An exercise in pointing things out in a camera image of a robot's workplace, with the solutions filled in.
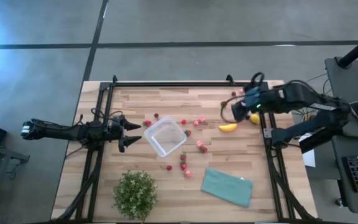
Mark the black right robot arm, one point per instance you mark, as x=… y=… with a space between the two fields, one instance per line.
x=306 y=99

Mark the white paper sheet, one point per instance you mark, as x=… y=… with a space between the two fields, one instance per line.
x=309 y=158

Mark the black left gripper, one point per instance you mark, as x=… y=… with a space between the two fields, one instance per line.
x=115 y=130

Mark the teal folded cloth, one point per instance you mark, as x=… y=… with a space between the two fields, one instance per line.
x=227 y=186

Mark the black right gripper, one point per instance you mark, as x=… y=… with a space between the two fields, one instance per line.
x=241 y=110

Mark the green potted plant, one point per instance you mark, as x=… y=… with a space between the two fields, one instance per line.
x=135 y=196

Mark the yellow toy banana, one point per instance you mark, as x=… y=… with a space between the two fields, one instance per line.
x=227 y=127

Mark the black pole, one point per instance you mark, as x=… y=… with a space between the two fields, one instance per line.
x=357 y=48

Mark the black aluminium table frame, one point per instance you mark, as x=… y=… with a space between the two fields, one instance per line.
x=182 y=84

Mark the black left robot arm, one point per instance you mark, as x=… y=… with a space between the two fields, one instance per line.
x=57 y=132

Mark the pink toy strawberry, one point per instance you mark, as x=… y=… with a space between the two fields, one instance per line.
x=195 y=123
x=187 y=173
x=201 y=119

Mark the clear plastic tupperware container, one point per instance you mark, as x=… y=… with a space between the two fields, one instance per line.
x=165 y=137

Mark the dark metal stand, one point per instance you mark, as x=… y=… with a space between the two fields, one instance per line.
x=2 y=152

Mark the yellow toy lemon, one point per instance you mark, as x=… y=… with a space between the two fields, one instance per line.
x=255 y=119

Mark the silver corner bracket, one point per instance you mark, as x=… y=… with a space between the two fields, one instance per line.
x=268 y=133

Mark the grey desk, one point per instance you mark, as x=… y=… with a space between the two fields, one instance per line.
x=350 y=81

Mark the pink toy peach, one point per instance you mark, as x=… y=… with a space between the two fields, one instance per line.
x=240 y=92
x=199 y=143

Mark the black stand base bar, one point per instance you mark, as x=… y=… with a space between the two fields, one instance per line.
x=317 y=141

